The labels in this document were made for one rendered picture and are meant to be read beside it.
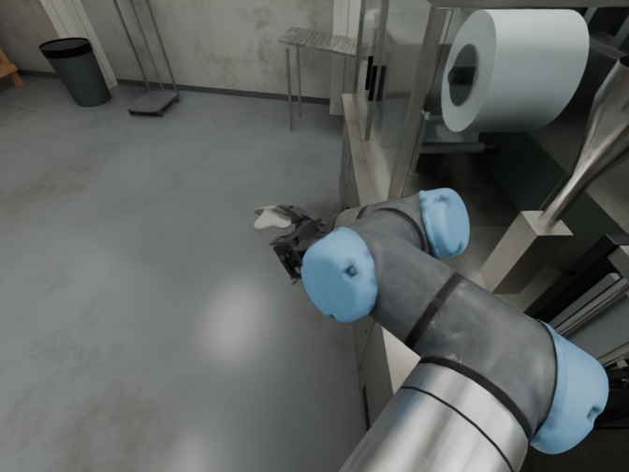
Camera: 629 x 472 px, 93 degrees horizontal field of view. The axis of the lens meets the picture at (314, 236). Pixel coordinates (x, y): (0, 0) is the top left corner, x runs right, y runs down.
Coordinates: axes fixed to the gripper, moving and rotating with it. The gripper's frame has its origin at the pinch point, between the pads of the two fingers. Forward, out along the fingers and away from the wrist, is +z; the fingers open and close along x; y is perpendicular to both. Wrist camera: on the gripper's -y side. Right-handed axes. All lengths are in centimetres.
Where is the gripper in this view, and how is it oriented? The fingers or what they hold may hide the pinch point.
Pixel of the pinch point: (278, 242)
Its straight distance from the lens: 59.0
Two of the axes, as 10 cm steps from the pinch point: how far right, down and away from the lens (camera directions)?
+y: -5.8, 5.5, -6.0
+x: 4.8, 8.3, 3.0
